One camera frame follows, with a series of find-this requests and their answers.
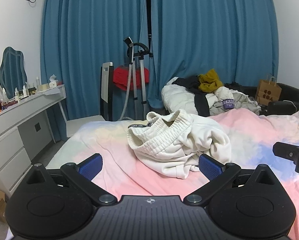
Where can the brown paper shopping bag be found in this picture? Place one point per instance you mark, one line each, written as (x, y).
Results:
(268, 90)

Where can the red cloth on chair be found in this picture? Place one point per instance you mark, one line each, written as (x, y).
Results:
(120, 77)

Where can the blue curtain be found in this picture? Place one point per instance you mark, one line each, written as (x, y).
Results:
(237, 38)

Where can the white sweatpants with striped band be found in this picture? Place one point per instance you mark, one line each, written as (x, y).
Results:
(172, 144)

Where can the mustard yellow garment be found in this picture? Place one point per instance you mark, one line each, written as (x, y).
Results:
(209, 82)

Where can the tissue box on table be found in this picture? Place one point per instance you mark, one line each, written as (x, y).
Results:
(53, 81)

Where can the white dressing table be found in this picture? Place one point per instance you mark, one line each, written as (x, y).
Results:
(14, 159)

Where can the grey jacket with purple label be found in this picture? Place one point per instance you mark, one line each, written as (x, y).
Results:
(223, 99)

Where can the white and black chair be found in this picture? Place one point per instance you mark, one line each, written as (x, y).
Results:
(107, 87)

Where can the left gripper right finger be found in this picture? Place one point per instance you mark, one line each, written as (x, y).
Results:
(220, 177)

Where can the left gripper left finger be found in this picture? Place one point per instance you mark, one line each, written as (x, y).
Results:
(80, 176)

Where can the cloud-shaped blue mirror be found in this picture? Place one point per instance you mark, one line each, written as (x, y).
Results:
(12, 71)

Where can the black bedside armchair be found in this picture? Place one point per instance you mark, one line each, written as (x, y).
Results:
(287, 104)

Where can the black garment on pile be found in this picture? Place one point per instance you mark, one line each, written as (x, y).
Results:
(192, 85)

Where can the garment steamer on stand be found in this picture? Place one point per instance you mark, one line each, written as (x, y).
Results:
(136, 53)

